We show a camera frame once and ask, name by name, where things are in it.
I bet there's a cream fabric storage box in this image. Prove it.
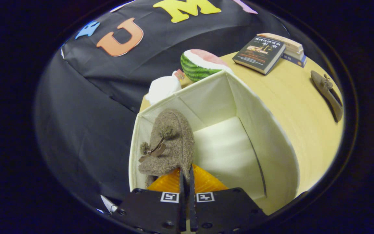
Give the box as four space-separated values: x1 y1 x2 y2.
129 70 301 215

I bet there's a brown fuzzy shoe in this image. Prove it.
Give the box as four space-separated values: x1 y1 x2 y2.
310 71 344 123
138 109 195 189

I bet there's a blue book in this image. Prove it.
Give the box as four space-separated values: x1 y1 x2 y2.
281 54 307 68

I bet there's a black paperback book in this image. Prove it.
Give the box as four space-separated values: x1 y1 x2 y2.
232 35 286 76

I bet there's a white tube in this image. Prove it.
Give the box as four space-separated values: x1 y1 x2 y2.
101 195 119 214

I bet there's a black backdrop cloth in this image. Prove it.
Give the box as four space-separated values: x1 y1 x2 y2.
34 0 291 208

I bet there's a white plush toy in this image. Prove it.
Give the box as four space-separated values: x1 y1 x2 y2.
145 70 186 105

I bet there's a watermelon slice plush toy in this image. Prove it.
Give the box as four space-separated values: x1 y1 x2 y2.
180 49 234 82

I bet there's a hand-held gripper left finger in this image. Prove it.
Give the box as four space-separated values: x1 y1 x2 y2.
112 166 187 234

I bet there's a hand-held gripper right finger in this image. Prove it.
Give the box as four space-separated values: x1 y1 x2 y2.
188 163 268 234

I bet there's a cream book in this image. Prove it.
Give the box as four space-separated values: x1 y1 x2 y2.
284 49 305 61

